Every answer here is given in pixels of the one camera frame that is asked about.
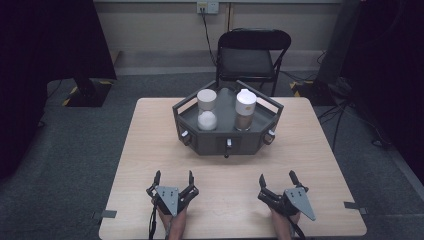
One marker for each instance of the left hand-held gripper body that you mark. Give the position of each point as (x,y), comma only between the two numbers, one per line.
(168,200)

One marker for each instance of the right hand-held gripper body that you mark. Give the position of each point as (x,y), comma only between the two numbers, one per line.
(298,200)

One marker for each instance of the dark grey corner rack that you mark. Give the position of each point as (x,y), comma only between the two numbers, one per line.
(226,138)

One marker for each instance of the glass jar with grey lid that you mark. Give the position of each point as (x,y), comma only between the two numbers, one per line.
(207,110)

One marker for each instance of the glass jar with white lid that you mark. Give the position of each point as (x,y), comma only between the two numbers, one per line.
(245,108)

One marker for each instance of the person's right hand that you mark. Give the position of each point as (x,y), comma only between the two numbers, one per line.
(281,218)

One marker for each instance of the grey tape strip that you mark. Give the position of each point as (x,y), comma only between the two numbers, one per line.
(107,214)
(354,206)

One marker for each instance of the black stand base striped tape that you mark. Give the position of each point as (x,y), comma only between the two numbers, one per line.
(88,95)
(315,91)

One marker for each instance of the black folding chair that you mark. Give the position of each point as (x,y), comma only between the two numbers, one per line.
(248,60)

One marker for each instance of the dark curtain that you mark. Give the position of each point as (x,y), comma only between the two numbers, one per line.
(390,66)
(40,66)

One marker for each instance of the white wall socket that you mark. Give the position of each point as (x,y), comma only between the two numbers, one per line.
(207,6)

